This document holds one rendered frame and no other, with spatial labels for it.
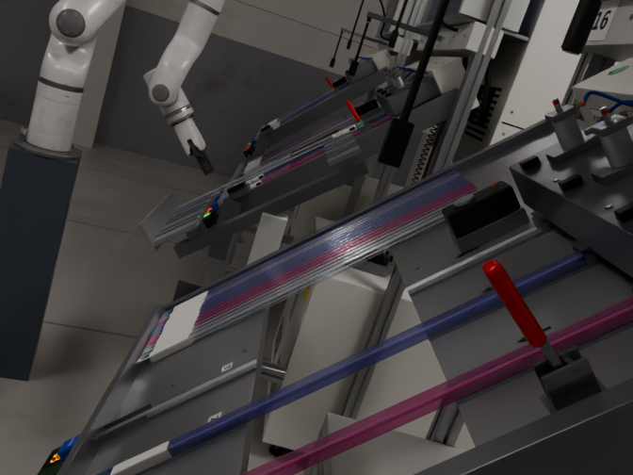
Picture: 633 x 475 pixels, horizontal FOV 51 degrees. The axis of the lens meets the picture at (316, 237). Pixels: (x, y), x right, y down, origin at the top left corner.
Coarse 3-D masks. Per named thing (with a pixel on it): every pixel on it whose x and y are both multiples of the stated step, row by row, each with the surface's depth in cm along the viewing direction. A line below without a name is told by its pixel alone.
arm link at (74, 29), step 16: (64, 0) 173; (80, 0) 174; (96, 0) 176; (112, 0) 179; (64, 16) 173; (80, 16) 174; (96, 16) 176; (64, 32) 174; (80, 32) 175; (96, 32) 179
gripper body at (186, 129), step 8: (184, 120) 194; (192, 120) 199; (176, 128) 193; (184, 128) 193; (192, 128) 194; (184, 136) 193; (192, 136) 194; (200, 136) 199; (184, 144) 194; (200, 144) 195
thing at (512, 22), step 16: (464, 0) 168; (480, 0) 168; (512, 0) 169; (528, 0) 169; (464, 16) 172; (480, 16) 169; (512, 16) 170; (224, 208) 178; (240, 208) 179; (224, 240) 181; (224, 256) 182; (384, 256) 204; (368, 272) 204; (384, 272) 204; (272, 368) 192
